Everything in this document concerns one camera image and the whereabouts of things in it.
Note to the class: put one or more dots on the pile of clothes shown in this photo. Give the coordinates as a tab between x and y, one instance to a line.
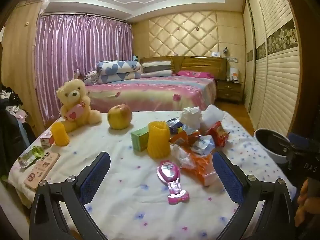
11	125

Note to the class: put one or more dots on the large orange snack wrapper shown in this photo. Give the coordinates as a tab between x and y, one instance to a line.
200	167

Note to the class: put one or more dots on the person's right hand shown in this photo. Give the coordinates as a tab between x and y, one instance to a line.
301	205

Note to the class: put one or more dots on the brown wooden door frame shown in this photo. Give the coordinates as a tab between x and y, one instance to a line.
305	67

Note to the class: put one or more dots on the clear plastic bag on wardrobe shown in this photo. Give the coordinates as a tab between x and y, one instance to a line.
40	0

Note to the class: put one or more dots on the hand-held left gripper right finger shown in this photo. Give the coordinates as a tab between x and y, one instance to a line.
227	177

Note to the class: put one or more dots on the bed with pink floral sheet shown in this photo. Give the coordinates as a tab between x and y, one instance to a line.
150	92

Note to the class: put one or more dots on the white tissue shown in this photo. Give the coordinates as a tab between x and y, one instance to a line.
191	118

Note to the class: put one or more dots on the folded heart print quilt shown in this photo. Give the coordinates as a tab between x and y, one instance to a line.
115	78

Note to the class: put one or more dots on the grey striped pillow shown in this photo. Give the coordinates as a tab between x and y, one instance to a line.
156	67

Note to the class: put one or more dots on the wall switch panel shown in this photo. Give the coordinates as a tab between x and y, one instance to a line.
232	59

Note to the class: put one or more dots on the white orange box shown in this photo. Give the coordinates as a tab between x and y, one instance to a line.
234	75

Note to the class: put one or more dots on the white tissue box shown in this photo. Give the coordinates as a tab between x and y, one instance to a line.
215	54

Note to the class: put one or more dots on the pink pillow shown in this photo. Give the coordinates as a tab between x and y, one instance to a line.
195	74

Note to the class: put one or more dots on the red snack wrapper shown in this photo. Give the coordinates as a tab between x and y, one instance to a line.
218	133

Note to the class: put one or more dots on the small pink carton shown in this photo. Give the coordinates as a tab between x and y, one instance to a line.
47	140

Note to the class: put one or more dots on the clear plastic bag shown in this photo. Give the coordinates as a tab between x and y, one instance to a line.
40	0
181	155

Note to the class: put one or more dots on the purple curtain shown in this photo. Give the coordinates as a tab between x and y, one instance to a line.
75	60

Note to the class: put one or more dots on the small yellow ribbed cup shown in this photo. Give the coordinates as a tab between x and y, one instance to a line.
60	135

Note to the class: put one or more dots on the yellow red apple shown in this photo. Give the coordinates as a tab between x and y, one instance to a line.
119	117

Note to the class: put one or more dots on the heart pattern pillow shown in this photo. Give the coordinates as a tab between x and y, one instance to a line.
117	66

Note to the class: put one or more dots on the blue snack wrapper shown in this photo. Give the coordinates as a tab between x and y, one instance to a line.
175	124

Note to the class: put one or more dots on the silver blue wrapper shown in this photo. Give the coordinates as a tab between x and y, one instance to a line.
203	145

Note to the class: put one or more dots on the light wooden wardrobe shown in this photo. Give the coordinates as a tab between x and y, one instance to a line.
20	55

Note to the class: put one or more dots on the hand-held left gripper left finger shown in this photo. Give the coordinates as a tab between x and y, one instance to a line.
95	176

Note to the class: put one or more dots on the small orange wrapper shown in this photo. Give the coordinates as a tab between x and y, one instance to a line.
183	137

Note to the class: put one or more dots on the patterned cloth bundle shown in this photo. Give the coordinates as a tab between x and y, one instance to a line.
88	78

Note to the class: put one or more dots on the flat pink box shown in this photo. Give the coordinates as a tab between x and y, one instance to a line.
41	171

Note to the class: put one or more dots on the yellow teddy bear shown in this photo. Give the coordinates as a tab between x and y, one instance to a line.
75	100

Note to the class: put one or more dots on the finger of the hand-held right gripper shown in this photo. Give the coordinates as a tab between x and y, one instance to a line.
297	140

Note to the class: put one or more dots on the green clear packet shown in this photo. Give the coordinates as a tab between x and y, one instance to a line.
31	156

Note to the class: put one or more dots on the cream slatted sliding wardrobe doors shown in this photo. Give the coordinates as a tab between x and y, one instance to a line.
275	80

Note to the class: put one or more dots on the green drink carton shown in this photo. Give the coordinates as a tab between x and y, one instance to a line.
140	140

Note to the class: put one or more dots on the white floral blanket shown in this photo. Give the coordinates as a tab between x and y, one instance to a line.
130	195

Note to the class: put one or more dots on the wooden headboard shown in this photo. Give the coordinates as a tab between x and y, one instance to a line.
200	63

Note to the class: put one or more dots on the wooden nightstand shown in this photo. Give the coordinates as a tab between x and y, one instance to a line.
229	92

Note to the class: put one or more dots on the plain white pillow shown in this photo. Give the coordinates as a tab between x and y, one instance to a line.
157	74

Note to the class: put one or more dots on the pink toy hand mirror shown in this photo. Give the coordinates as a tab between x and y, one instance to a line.
172	180

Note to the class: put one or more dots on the black white trash bin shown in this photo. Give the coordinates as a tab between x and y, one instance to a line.
270	145

